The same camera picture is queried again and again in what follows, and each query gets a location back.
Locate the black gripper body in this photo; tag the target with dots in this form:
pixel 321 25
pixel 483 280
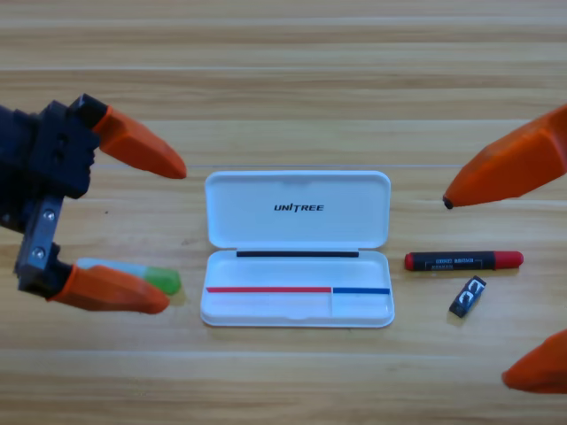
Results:
pixel 57 150

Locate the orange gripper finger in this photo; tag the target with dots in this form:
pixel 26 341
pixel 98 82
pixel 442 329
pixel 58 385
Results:
pixel 137 146
pixel 111 292
pixel 518 164
pixel 545 372

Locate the green glue stick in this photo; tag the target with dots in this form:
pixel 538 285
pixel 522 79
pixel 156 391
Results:
pixel 166 279

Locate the red and black marker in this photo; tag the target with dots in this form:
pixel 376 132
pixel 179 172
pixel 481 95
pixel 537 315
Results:
pixel 465 261

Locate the white Unitree pencil case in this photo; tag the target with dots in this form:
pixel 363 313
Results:
pixel 288 221

